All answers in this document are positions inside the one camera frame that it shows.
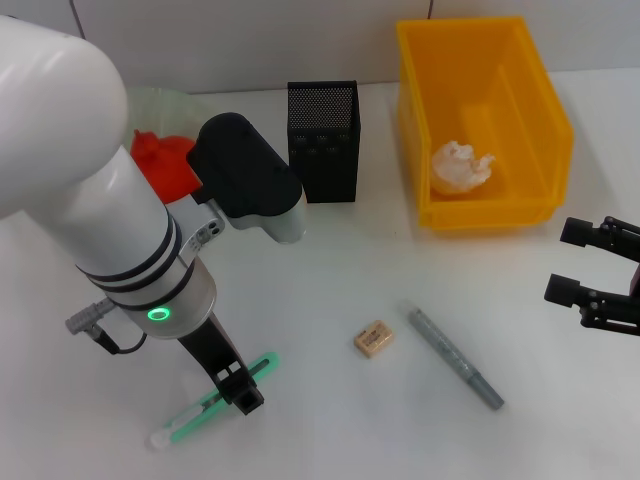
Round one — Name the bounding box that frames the yellow plastic bin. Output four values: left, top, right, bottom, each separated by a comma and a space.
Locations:
396, 15, 575, 232

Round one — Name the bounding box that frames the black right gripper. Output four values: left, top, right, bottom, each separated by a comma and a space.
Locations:
543, 215, 640, 337

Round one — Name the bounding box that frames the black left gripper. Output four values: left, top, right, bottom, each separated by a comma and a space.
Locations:
176, 313, 265, 418

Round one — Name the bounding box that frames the pale green glass fruit plate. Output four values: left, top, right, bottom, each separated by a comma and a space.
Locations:
122, 85, 227, 211

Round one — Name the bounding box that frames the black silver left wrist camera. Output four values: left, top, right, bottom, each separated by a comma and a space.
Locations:
169, 113, 308, 262

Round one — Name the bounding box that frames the grey marker pen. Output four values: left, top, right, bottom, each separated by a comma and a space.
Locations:
399, 299, 506, 411

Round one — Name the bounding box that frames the green utility knife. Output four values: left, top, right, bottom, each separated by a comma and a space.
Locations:
147, 351, 280, 450

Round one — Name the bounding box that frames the black mesh pen holder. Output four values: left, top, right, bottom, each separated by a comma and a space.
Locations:
286, 79, 361, 205

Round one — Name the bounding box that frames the left gripper cable with plug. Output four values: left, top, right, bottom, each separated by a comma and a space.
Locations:
64, 298, 149, 355

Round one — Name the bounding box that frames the white paper ball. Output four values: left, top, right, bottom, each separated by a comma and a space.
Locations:
430, 141, 497, 194

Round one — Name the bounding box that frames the beige eraser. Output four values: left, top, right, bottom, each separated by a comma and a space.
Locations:
353, 319, 396, 360

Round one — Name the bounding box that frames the red-orange toy orange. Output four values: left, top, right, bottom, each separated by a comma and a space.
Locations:
130, 128, 202, 205

